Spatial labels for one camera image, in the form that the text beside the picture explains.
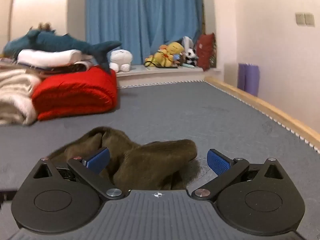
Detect olive green corduroy pants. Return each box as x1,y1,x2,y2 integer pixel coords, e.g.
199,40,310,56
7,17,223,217
50,127,200,190

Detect dark patterned folded cloth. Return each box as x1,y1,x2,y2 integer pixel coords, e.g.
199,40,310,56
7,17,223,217
0,57,100,77

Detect panda plush toy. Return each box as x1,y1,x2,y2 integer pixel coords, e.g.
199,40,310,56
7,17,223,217
184,47,199,65

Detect blue shark plush toy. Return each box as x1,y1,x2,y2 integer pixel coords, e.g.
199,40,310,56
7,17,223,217
2,29,122,74

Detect patterned green cushion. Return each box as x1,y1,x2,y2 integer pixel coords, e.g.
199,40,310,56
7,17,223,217
211,40,217,68

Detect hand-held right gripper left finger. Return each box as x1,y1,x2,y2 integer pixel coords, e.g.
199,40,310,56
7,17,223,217
32,147,125,200

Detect purple rolled yoga mat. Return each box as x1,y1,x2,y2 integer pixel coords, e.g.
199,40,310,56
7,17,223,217
237,63,247,92
245,64,260,97

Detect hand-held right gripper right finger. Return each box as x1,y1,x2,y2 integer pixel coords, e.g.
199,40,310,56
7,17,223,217
191,149,288,200

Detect white window sill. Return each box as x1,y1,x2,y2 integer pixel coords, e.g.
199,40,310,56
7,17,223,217
116,65,223,77

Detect white folded pillow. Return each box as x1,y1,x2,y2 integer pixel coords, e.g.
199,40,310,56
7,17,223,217
17,49,93,68

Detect white round plush toy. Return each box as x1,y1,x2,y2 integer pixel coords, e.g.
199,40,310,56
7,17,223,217
109,49,133,72

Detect wooden bed frame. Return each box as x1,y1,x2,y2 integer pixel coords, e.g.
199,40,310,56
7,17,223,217
205,77,320,153

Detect grey mattress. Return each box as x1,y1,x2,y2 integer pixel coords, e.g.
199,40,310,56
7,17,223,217
0,80,320,240

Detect white desk fan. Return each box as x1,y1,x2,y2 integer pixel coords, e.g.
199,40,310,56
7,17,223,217
181,36,195,53

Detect white fluffy folded blanket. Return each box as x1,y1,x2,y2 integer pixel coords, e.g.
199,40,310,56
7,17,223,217
0,69,42,125

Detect red cushion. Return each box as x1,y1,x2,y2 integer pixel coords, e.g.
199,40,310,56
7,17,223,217
196,33,216,71

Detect blue curtain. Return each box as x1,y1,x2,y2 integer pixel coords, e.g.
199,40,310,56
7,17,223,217
85,0,204,65

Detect brown plush toy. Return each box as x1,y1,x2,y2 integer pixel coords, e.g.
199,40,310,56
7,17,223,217
37,22,55,32

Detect red folded blanket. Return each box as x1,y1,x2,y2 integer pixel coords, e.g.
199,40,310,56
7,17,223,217
32,65,118,121

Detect black cord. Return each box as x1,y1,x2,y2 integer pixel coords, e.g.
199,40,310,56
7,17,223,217
144,59,175,68

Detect yellow plush toy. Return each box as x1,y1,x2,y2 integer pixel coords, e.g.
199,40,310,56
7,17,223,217
144,42,185,68

